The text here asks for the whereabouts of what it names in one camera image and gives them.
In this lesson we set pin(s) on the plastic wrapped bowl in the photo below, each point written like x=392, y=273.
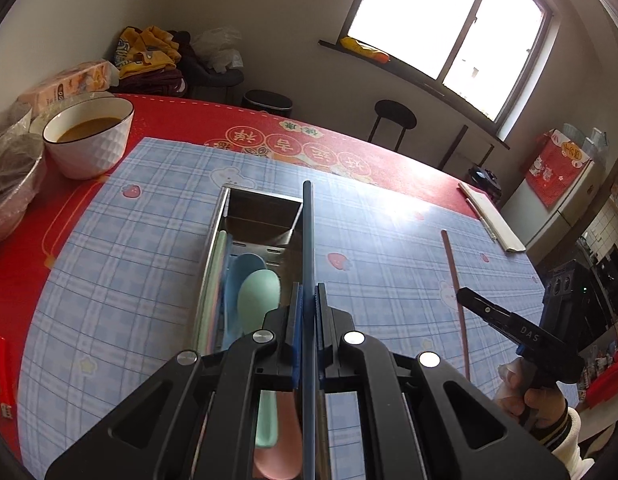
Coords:
x=22, y=169

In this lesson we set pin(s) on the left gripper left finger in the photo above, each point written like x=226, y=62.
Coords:
x=192, y=419

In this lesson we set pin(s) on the blue plaid table mat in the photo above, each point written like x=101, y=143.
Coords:
x=123, y=295

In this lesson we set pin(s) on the white refrigerator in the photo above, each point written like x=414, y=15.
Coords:
x=541, y=228

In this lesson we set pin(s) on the red table cover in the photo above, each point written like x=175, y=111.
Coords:
x=27, y=255

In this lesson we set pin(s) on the white plastic bag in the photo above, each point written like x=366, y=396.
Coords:
x=218, y=48

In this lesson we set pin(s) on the window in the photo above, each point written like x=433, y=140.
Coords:
x=477, y=56

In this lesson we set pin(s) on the blue plastic spoon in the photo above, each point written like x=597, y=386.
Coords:
x=239, y=268

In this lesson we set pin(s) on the red hanging cloth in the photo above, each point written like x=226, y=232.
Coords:
x=554, y=170

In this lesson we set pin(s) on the black round bin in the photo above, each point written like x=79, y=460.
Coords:
x=268, y=101

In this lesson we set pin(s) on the yellow clothes pile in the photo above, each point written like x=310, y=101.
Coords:
x=141, y=51

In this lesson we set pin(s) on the pink plastic spoon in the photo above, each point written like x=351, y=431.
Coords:
x=284, y=459

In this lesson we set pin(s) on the black round stool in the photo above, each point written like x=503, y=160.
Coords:
x=394, y=112

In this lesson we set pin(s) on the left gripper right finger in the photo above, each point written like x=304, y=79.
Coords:
x=420, y=418

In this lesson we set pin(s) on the green plastic spoon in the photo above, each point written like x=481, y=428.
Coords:
x=259, y=294

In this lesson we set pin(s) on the green chopstick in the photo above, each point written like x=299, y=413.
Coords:
x=207, y=311

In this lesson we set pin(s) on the right hand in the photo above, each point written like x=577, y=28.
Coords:
x=549, y=404

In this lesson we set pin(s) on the steel utensil tray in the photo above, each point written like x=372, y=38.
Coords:
x=270, y=226

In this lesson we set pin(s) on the cream folded cloth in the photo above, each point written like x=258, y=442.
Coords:
x=491, y=217

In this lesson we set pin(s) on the white textured bowl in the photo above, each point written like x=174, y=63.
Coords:
x=89, y=138

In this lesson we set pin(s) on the tissue pack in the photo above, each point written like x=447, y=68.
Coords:
x=95, y=76

